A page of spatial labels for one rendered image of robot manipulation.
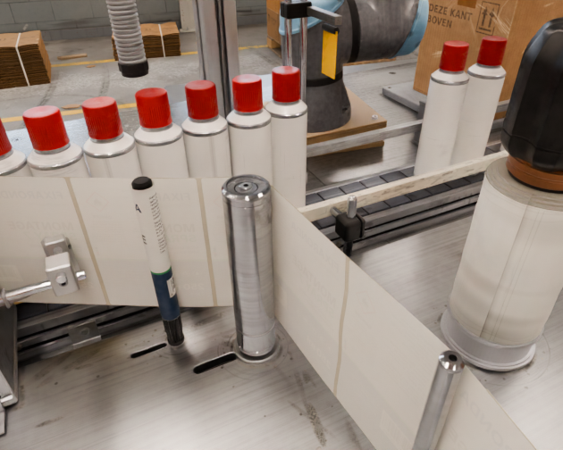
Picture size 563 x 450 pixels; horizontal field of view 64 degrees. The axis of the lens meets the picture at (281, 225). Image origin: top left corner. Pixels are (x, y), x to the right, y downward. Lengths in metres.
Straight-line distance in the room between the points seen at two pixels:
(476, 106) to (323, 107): 0.29
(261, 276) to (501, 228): 0.19
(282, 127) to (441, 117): 0.25
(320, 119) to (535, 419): 0.62
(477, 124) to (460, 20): 0.41
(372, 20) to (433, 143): 0.28
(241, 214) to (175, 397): 0.19
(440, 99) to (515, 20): 0.38
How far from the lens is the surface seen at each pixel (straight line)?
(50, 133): 0.48
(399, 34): 0.90
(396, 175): 0.76
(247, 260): 0.37
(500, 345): 0.47
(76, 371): 0.50
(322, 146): 0.65
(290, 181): 0.58
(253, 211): 0.34
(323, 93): 0.89
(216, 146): 0.52
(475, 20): 1.09
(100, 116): 0.48
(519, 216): 0.38
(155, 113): 0.49
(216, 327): 0.49
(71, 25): 5.97
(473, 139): 0.76
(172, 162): 0.51
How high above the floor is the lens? 1.24
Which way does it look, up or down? 36 degrees down
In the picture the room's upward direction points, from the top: 1 degrees counter-clockwise
